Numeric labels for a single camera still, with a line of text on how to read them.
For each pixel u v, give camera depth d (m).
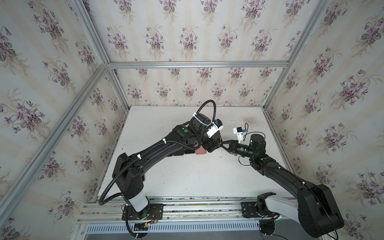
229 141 0.75
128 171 0.41
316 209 0.40
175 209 0.75
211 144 0.65
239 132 0.76
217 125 0.66
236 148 0.70
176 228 0.76
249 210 0.73
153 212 0.72
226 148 0.75
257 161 0.64
